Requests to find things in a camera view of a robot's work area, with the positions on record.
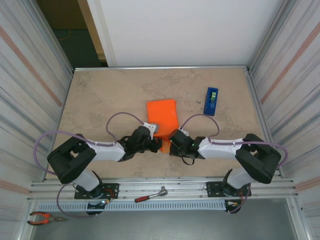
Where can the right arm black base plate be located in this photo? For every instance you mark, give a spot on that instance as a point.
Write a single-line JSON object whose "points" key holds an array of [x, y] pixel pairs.
{"points": [[212, 186]]}

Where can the beige door frame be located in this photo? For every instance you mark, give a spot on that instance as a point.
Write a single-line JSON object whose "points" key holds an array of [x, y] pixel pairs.
{"points": [[93, 30]]}

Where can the yellow power connector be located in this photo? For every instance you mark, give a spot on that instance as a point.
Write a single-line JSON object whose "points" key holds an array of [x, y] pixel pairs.
{"points": [[235, 204], [107, 201]]}

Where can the aluminium side frame profile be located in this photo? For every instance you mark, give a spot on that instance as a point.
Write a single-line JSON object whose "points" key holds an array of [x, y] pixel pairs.
{"points": [[262, 100]]}

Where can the orange cloth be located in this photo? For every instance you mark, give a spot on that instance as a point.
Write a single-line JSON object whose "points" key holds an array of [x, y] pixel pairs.
{"points": [[162, 112]]}

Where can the green tape roll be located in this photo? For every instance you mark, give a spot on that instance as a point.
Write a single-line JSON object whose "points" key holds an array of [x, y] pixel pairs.
{"points": [[212, 97]]}

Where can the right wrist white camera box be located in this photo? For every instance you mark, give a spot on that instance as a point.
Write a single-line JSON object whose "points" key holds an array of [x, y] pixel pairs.
{"points": [[183, 130]]}

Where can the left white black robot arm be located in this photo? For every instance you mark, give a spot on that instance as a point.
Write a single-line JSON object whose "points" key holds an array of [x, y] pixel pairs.
{"points": [[107, 151]]}

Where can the aluminium table edge profile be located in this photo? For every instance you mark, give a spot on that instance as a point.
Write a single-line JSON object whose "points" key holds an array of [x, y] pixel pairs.
{"points": [[162, 68]]}

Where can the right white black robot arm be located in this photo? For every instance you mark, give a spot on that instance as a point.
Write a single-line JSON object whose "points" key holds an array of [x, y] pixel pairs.
{"points": [[220, 148]]}

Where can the blue tape dispenser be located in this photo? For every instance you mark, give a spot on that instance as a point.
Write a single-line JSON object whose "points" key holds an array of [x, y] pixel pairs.
{"points": [[208, 105]]}

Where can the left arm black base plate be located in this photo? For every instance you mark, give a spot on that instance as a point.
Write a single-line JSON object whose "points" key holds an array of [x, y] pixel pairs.
{"points": [[112, 187]]}

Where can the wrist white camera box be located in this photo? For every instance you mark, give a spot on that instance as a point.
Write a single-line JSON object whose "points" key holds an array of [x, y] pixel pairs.
{"points": [[183, 130], [151, 127]]}

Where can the long aluminium mounting rail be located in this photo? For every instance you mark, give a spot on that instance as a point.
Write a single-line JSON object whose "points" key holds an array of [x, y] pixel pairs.
{"points": [[175, 183]]}

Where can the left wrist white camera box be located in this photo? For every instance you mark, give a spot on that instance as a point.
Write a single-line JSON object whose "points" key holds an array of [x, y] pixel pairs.
{"points": [[151, 127]]}

